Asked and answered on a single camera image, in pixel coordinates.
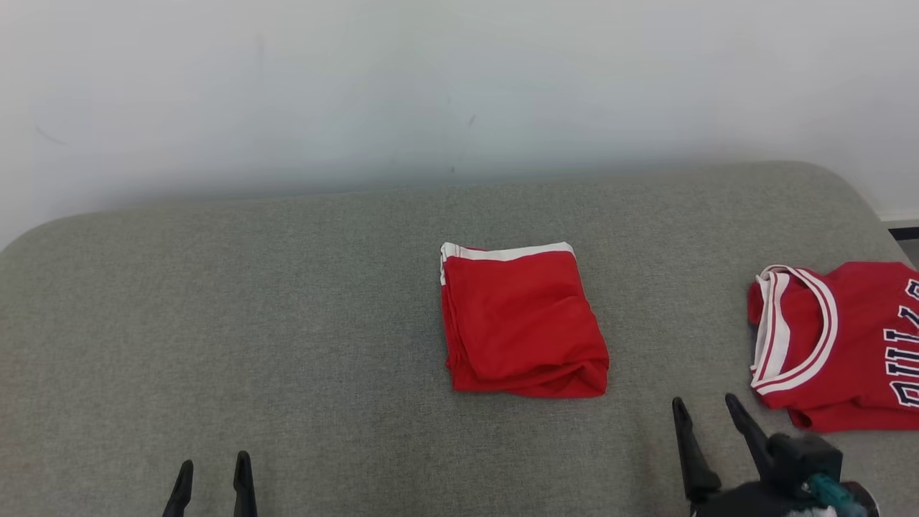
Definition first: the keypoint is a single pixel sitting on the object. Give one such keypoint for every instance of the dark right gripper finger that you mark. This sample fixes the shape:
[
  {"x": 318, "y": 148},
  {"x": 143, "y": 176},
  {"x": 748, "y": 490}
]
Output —
[
  {"x": 693, "y": 452},
  {"x": 754, "y": 438}
]

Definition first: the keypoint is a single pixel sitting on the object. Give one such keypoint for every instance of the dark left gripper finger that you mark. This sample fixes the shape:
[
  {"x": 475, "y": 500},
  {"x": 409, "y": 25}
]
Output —
[
  {"x": 179, "y": 495},
  {"x": 245, "y": 492}
]

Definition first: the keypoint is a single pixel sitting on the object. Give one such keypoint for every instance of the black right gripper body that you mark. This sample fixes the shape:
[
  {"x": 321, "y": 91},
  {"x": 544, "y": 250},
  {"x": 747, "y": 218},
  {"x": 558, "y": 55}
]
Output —
[{"x": 747, "y": 502}]

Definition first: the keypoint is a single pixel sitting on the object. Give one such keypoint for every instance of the red Bulls jersey white sleeves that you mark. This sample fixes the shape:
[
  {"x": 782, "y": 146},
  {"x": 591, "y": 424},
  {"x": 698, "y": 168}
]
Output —
[{"x": 854, "y": 345}]

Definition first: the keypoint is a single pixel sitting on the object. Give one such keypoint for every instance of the red shorts with white stripe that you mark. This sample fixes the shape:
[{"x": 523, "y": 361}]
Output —
[{"x": 524, "y": 323}]

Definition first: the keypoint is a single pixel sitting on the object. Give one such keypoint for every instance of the white and black baseboard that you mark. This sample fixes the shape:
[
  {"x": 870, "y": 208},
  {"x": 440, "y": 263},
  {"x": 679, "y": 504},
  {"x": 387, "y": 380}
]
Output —
[{"x": 901, "y": 228}]

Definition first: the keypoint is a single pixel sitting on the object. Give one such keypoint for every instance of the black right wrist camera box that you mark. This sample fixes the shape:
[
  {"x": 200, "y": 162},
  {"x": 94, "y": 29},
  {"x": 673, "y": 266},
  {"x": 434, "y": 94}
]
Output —
[{"x": 804, "y": 456}]

